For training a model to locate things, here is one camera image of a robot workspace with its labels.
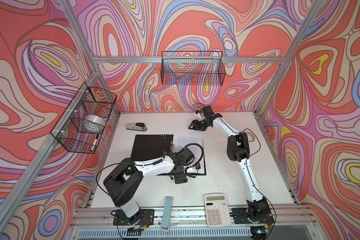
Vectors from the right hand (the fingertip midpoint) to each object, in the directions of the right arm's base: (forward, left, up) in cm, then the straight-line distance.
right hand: (193, 130), depth 108 cm
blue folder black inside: (-14, +30, 0) cm, 33 cm away
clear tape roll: (-6, -42, 0) cm, 42 cm away
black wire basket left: (-20, +55, +34) cm, 67 cm away
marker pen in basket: (-25, +52, +25) cm, 63 cm away
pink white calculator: (-53, -8, +1) cm, 53 cm away
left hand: (-30, +8, +1) cm, 31 cm away
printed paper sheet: (-7, +9, 0) cm, 12 cm away
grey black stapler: (+3, +39, +3) cm, 39 cm away
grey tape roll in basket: (-15, +52, +31) cm, 62 cm away
